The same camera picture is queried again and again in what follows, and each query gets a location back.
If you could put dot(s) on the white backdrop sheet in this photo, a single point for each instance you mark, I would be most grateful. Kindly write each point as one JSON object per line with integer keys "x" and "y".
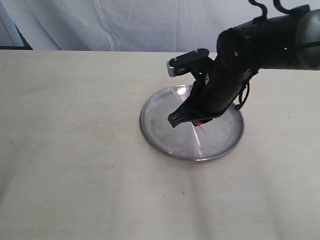
{"x": 126, "y": 25}

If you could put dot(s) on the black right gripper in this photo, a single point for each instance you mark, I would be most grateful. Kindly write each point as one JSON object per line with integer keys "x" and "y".
{"x": 213, "y": 93}

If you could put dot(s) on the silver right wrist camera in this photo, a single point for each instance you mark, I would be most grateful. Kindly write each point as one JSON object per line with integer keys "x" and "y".
{"x": 196, "y": 61}

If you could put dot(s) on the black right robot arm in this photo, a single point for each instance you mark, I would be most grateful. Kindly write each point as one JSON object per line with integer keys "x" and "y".
{"x": 287, "y": 42}

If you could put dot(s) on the round stainless steel plate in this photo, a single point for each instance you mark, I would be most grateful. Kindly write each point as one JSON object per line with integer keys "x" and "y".
{"x": 185, "y": 141}

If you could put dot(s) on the pink straw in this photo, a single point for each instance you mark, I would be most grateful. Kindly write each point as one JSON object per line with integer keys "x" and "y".
{"x": 178, "y": 97}

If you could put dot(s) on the dark frame at left edge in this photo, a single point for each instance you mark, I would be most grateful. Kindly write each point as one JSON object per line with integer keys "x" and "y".
{"x": 10, "y": 36}

